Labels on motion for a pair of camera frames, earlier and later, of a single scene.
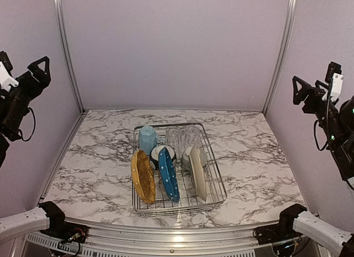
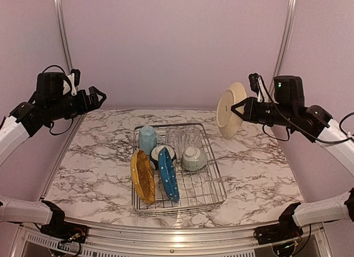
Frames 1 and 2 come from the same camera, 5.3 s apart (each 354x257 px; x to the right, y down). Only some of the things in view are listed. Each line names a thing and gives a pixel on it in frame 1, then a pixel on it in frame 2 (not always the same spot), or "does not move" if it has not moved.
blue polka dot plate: (168, 174) does not move
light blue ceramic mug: (147, 139) does not move
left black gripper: (43, 79) to (94, 105)
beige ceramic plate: (198, 172) to (229, 122)
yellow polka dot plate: (144, 175) does not move
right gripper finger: (318, 83) to (245, 117)
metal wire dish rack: (175, 170) does not move
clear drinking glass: (193, 135) does not move
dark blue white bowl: (154, 158) does not move
